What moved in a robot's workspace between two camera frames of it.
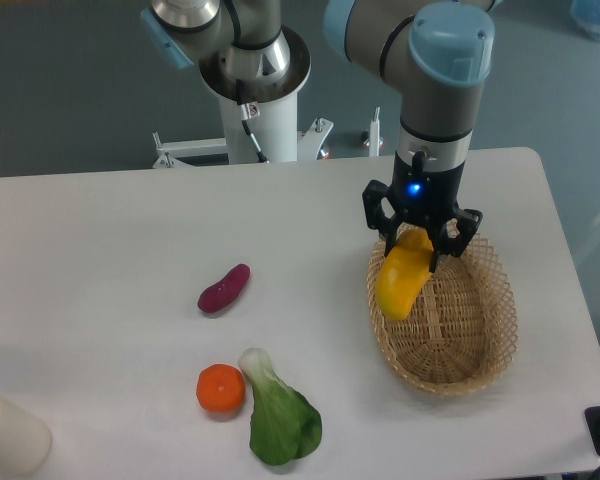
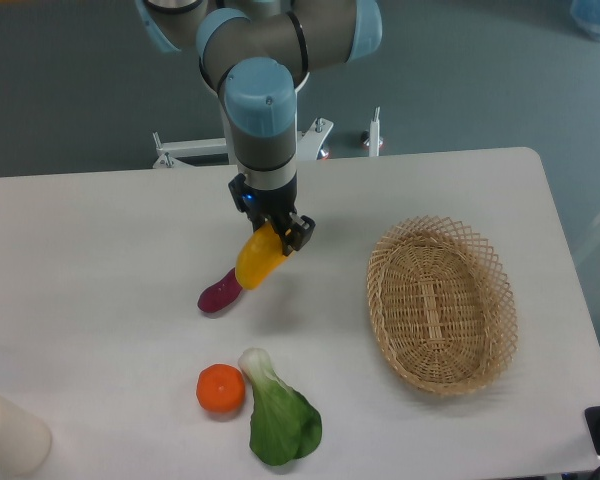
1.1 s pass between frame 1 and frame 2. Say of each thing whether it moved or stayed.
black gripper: moved
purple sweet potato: stayed
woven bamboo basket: stayed
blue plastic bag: stayed
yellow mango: moved
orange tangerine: stayed
